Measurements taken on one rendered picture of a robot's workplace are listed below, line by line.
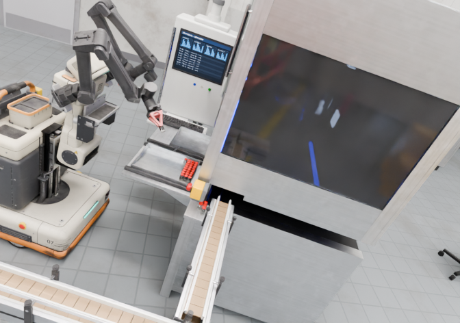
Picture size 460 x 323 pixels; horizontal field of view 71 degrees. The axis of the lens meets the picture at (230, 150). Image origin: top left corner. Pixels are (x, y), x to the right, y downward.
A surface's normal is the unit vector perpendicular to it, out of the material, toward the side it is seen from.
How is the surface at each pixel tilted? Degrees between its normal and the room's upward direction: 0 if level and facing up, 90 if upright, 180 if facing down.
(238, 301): 90
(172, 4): 90
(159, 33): 90
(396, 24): 90
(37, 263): 0
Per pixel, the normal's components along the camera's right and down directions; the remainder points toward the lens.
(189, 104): -0.12, 0.49
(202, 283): 0.30, -0.81
